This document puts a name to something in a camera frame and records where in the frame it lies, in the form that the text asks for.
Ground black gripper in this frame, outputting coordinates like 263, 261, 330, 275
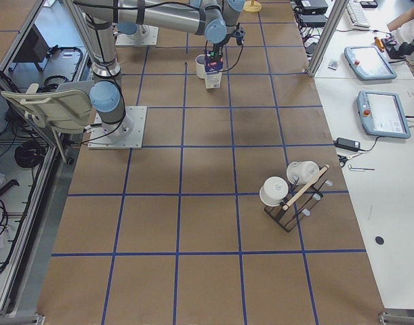
210, 32, 234, 62

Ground blue white milk carton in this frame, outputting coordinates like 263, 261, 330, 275
204, 50, 224, 89

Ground white ribbed HOME mug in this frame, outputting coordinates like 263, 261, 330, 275
195, 54, 206, 80

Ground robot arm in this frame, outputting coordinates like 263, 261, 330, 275
117, 22, 150, 39
74, 1, 245, 141

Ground white cup on rack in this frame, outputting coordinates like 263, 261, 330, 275
260, 176, 289, 207
287, 161, 319, 185

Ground white keyboard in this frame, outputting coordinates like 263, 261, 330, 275
344, 1, 371, 30

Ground far teach pendant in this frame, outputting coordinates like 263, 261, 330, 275
344, 45, 397, 81

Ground teach pendant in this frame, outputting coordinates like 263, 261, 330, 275
356, 91, 411, 139
344, 45, 397, 81

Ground black power adapter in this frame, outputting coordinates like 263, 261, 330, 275
333, 137, 360, 152

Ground grey office chair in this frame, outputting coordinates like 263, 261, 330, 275
1, 81, 94, 134

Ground hex key tool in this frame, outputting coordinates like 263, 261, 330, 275
348, 164, 375, 171

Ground near teach pendant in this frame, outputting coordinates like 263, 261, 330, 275
356, 91, 411, 139

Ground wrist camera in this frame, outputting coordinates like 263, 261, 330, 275
232, 23, 245, 46

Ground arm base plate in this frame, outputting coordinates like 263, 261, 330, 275
115, 25, 159, 47
87, 106, 147, 150

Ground aluminium frame post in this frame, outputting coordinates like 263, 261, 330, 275
307, 0, 348, 77

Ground black wire cup rack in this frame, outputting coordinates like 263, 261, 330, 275
264, 165, 333, 233

